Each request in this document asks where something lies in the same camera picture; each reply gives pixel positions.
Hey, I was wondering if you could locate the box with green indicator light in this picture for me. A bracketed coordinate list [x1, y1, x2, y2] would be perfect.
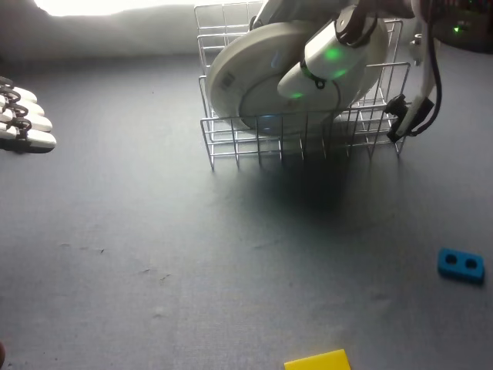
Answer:
[431, 15, 493, 51]

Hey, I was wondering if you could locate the blue block with two holes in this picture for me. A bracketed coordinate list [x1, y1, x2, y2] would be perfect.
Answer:
[437, 247, 485, 285]

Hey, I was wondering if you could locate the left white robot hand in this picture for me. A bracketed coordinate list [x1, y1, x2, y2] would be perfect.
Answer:
[0, 76, 58, 154]

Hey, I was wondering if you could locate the yellow rectangular block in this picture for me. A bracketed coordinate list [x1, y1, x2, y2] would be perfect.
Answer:
[283, 348, 352, 370]

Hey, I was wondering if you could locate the silver wire dish rack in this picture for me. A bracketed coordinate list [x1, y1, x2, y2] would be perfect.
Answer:
[193, 2, 411, 170]

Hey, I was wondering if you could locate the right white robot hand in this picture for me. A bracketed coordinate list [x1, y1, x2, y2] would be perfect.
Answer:
[250, 0, 417, 102]

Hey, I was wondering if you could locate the white plate with black rim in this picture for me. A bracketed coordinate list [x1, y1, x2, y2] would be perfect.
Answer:
[205, 18, 390, 136]

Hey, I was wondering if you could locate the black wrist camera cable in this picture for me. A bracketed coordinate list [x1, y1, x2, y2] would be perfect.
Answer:
[411, 18, 443, 136]

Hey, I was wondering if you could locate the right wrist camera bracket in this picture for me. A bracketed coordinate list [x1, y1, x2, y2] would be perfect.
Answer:
[384, 18, 437, 143]

